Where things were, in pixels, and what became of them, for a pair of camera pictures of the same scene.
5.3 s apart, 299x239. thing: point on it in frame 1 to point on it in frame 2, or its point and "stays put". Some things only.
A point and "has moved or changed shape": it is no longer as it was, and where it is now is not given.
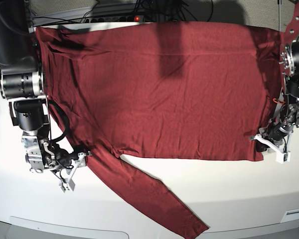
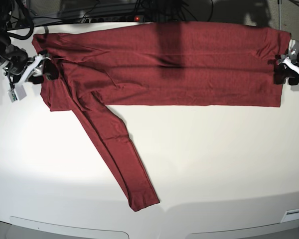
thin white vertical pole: (279, 15) stays put
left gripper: (41, 155) to (23, 68)
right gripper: (275, 132) to (297, 57)
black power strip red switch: (115, 19) stays put
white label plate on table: (295, 214) stays put
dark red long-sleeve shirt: (201, 90) has moved or changed shape
